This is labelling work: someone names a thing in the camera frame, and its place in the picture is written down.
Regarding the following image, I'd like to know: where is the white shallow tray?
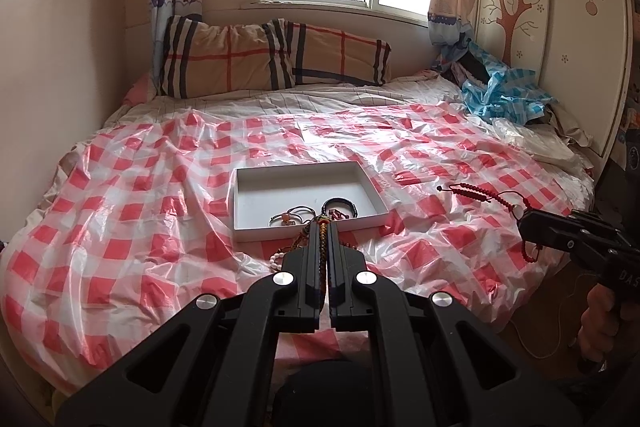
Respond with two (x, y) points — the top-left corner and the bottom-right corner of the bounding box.
(232, 161), (390, 243)

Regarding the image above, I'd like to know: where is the red cord bracelet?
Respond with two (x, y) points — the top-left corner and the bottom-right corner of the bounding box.
(436, 183), (547, 266)

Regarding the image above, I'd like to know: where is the clear plastic bag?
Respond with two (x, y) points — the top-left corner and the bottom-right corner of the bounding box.
(492, 117), (592, 168)

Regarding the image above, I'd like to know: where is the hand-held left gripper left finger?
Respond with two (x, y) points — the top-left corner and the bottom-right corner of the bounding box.
(55, 221), (325, 427)

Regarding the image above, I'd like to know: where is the person's right hand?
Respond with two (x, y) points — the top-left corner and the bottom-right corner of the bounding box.
(576, 284), (622, 360)

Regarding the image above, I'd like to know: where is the wardrobe with tree decal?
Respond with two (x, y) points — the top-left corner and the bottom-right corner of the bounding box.
(472, 0), (640, 168)

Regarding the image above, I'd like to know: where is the braided brown yellow bracelet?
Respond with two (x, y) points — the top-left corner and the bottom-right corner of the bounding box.
(312, 216), (334, 308)

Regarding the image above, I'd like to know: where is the silver bangle set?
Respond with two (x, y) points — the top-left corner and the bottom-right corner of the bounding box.
(269, 206), (317, 229)

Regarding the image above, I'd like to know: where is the pink cloth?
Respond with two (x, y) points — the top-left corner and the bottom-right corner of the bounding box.
(122, 72), (159, 106)

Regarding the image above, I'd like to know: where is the pile of dark clothes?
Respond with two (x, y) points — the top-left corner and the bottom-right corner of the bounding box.
(435, 27), (494, 84)

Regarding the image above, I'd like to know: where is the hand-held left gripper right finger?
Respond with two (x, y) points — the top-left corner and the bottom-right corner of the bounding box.
(327, 229), (583, 427)

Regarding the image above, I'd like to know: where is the red checked plastic sheet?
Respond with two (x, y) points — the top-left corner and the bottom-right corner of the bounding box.
(0, 102), (596, 400)

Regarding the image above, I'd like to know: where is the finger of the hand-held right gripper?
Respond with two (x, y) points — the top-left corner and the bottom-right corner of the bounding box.
(517, 208), (581, 254)

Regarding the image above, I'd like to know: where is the dark bangle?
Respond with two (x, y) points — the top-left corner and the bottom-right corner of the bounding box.
(320, 199), (359, 222)

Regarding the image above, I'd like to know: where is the blue checked plastic sheet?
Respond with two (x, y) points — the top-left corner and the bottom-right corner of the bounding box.
(460, 39), (557, 128)

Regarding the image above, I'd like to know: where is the small plaid pillow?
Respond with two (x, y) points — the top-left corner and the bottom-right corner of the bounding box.
(285, 21), (393, 86)

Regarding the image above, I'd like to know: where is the large plaid pillow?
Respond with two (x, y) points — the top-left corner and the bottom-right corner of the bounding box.
(157, 14), (297, 100)

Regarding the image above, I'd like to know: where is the white bead bracelet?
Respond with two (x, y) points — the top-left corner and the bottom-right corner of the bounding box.
(269, 247), (292, 272)

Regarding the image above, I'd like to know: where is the white cable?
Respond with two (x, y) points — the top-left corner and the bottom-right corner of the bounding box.
(515, 317), (582, 359)

